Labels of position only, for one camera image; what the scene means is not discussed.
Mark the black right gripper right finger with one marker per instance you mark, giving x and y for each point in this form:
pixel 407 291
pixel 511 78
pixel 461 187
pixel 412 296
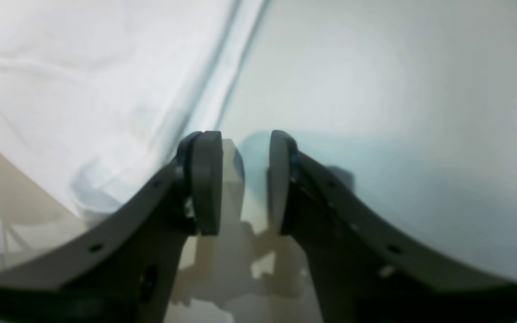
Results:
pixel 365 270

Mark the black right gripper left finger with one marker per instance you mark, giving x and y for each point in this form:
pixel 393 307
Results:
pixel 123 270

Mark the white t-shirt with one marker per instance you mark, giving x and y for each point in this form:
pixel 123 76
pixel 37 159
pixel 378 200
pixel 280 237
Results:
pixel 95 94

